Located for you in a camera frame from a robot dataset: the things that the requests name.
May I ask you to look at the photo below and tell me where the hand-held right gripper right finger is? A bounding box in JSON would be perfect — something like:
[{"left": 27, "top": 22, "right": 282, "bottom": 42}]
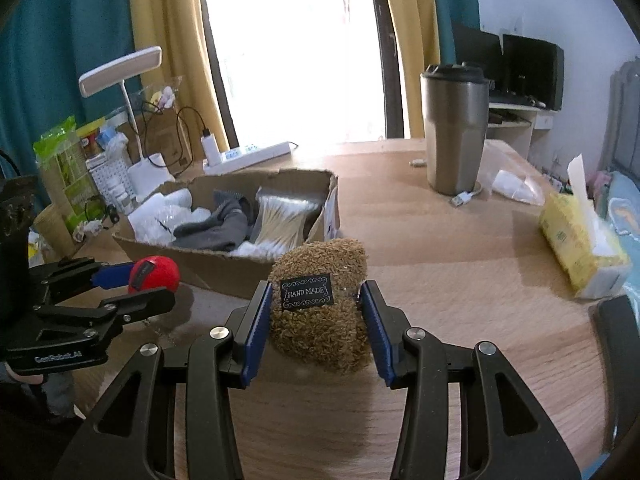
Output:
[{"left": 359, "top": 280, "right": 583, "bottom": 480}]

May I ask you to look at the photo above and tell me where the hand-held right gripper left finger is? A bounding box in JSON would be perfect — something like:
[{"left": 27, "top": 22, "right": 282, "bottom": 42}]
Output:
[{"left": 52, "top": 279, "right": 274, "bottom": 480}]

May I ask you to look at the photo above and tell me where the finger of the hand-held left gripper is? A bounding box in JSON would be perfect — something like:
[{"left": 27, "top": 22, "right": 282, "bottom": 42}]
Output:
[
  {"left": 30, "top": 256, "right": 135, "bottom": 302},
  {"left": 97, "top": 286, "right": 177, "bottom": 328}
]

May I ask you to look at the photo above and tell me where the red plush ball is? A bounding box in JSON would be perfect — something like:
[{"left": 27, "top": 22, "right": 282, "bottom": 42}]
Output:
[{"left": 127, "top": 255, "right": 182, "bottom": 295}]

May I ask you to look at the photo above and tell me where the brown plush toy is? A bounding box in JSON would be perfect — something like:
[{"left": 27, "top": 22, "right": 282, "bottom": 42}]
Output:
[{"left": 269, "top": 238, "right": 373, "bottom": 376}]

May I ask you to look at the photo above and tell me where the white plastic-wrapped pack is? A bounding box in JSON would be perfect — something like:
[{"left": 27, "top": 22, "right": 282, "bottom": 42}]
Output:
[{"left": 127, "top": 189, "right": 213, "bottom": 247}]

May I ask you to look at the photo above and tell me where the brown cardboard box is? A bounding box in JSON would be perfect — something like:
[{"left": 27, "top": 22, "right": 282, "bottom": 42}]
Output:
[{"left": 112, "top": 169, "right": 342, "bottom": 301}]

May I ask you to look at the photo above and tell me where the dark grey sock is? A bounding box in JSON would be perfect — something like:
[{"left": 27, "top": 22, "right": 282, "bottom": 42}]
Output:
[{"left": 172, "top": 190, "right": 255, "bottom": 252}]

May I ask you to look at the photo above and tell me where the bag of cotton swabs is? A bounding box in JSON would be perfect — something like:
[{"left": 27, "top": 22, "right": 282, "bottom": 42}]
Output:
[{"left": 248, "top": 187, "right": 321, "bottom": 251}]

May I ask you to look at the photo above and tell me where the person's left hand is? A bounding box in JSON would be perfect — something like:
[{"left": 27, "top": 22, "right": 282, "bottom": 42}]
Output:
[{"left": 2, "top": 362, "right": 46, "bottom": 387}]

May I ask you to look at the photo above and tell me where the woven basket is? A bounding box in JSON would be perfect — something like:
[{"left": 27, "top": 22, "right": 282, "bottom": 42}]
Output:
[{"left": 32, "top": 203, "right": 81, "bottom": 261}]

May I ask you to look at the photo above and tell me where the white perforated basket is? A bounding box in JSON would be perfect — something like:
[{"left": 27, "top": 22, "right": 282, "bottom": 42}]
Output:
[{"left": 85, "top": 152, "right": 133, "bottom": 206}]

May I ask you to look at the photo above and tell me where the green snack package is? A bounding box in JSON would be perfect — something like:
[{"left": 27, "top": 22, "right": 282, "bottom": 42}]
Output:
[{"left": 33, "top": 115, "right": 103, "bottom": 221}]

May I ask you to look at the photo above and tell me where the blue white packet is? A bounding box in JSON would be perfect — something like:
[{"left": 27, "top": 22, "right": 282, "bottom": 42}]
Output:
[{"left": 97, "top": 125, "right": 132, "bottom": 161}]

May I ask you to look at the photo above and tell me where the yellow lid jar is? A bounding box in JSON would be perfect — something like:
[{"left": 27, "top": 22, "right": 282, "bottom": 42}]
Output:
[{"left": 77, "top": 120, "right": 108, "bottom": 161}]

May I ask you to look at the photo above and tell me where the flat brown cardboard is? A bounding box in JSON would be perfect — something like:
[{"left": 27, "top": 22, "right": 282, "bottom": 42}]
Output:
[{"left": 127, "top": 117, "right": 201, "bottom": 176}]

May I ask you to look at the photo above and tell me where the white charger plug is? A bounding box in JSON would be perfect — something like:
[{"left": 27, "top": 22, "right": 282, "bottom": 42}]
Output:
[{"left": 201, "top": 132, "right": 222, "bottom": 167}]

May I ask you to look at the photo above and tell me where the white power strip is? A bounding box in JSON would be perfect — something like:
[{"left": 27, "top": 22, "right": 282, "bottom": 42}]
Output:
[{"left": 202, "top": 141, "right": 292, "bottom": 177}]

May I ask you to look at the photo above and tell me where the clear bag with toy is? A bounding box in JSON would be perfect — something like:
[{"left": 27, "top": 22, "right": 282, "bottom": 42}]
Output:
[{"left": 137, "top": 76, "right": 186, "bottom": 111}]

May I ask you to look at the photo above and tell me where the clear plastic bag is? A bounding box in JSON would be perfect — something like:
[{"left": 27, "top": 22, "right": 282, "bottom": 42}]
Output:
[{"left": 482, "top": 140, "right": 546, "bottom": 206}]

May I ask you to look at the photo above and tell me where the white desk lamp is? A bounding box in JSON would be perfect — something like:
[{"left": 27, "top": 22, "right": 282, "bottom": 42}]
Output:
[{"left": 79, "top": 46, "right": 176, "bottom": 196}]

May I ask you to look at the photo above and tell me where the steel tumbler with black lid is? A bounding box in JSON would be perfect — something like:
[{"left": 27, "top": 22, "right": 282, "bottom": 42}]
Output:
[{"left": 420, "top": 61, "right": 491, "bottom": 196}]

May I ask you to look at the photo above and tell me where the yellow tissue pack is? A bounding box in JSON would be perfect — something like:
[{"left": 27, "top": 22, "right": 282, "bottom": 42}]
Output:
[{"left": 539, "top": 154, "right": 632, "bottom": 300}]

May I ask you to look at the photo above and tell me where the black chair back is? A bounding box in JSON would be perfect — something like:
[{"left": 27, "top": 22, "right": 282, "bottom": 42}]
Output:
[{"left": 590, "top": 294, "right": 638, "bottom": 441}]

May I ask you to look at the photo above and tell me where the white computer desk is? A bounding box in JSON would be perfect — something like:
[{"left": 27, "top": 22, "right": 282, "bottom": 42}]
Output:
[{"left": 487, "top": 100, "right": 556, "bottom": 171}]

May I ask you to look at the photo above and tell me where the yellow curtain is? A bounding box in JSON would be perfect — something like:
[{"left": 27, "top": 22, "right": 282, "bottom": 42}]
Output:
[
  {"left": 129, "top": 0, "right": 238, "bottom": 151},
  {"left": 377, "top": 0, "right": 441, "bottom": 138}
]

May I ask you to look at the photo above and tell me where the blue printed bedsheet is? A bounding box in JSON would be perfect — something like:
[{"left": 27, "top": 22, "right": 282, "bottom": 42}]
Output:
[{"left": 595, "top": 170, "right": 640, "bottom": 238}]

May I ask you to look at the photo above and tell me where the black monitor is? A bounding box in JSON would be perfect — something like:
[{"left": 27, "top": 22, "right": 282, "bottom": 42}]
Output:
[
  {"left": 451, "top": 22, "right": 503, "bottom": 93},
  {"left": 501, "top": 34, "right": 566, "bottom": 112}
]

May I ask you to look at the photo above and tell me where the grey bed headboard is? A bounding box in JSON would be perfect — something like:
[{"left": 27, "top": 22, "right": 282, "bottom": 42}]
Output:
[{"left": 597, "top": 60, "right": 640, "bottom": 181}]

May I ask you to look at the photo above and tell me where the white USB cable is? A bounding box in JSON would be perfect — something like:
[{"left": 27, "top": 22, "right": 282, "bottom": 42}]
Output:
[{"left": 451, "top": 182, "right": 485, "bottom": 207}]

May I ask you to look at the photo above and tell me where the black charger cable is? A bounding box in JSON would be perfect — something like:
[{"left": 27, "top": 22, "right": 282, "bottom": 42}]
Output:
[{"left": 135, "top": 106, "right": 208, "bottom": 166}]

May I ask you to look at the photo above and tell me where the black door frame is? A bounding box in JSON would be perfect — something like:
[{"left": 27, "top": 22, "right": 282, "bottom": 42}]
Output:
[{"left": 365, "top": 0, "right": 405, "bottom": 140}]

